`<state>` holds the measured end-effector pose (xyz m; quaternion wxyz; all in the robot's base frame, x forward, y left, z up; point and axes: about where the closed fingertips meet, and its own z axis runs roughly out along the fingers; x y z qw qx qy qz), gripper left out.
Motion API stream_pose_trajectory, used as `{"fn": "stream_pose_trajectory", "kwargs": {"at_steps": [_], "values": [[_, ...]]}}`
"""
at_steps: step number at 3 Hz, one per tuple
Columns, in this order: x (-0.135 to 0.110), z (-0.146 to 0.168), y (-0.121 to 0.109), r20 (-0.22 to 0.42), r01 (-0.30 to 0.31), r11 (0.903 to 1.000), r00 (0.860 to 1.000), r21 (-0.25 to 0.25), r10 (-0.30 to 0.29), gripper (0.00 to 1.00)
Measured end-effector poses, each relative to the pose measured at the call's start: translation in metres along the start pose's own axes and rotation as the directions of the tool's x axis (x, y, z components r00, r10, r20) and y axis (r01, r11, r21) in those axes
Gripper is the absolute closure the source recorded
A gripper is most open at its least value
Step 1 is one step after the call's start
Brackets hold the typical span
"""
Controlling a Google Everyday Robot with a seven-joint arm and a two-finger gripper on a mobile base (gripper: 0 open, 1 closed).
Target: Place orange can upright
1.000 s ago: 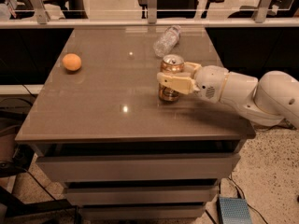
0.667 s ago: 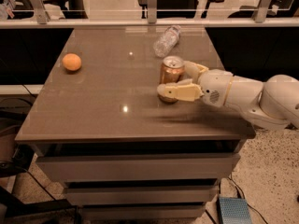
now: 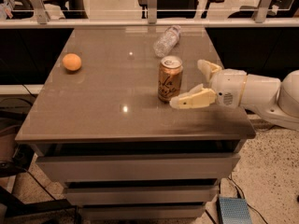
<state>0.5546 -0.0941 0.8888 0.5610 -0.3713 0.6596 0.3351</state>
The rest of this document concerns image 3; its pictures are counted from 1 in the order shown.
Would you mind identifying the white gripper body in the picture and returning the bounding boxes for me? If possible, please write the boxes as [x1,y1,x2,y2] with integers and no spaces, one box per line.
[209,69,247,107]

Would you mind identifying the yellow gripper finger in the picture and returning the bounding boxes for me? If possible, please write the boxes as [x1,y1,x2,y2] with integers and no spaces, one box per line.
[169,84,217,109]
[197,60,222,81]

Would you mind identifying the orange soda can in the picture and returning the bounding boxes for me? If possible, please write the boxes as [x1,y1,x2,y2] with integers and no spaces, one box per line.
[158,56,183,102]

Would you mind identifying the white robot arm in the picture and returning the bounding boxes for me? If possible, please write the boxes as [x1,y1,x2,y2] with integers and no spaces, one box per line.
[170,60,299,131]

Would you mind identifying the clear plastic water bottle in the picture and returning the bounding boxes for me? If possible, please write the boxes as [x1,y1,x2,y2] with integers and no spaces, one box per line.
[153,25,181,58]

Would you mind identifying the black office chair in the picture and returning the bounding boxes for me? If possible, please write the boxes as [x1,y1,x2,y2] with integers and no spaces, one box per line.
[138,0,224,19]

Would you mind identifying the grey drawer cabinet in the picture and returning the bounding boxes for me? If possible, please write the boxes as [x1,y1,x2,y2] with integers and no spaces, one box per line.
[17,27,255,220]

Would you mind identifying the blue perforated box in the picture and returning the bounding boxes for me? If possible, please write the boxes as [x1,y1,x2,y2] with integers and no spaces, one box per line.
[217,197,252,224]

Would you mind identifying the orange fruit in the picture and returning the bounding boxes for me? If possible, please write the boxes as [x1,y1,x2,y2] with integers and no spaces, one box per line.
[63,53,82,72]

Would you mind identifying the black floor cable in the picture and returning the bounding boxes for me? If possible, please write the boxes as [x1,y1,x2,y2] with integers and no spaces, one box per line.
[227,175,269,224]

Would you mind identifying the metal railing post middle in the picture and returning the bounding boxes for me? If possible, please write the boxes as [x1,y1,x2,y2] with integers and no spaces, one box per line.
[148,0,157,24]

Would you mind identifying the metal railing post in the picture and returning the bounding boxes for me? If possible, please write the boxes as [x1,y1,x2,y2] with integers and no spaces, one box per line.
[31,0,50,24]
[148,0,157,24]
[252,0,272,23]

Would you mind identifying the metal railing post right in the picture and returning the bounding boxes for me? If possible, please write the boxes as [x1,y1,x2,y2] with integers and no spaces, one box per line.
[252,0,272,23]

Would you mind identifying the metal railing post left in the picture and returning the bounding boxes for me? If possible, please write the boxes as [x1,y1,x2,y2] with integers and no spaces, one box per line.
[31,0,50,24]

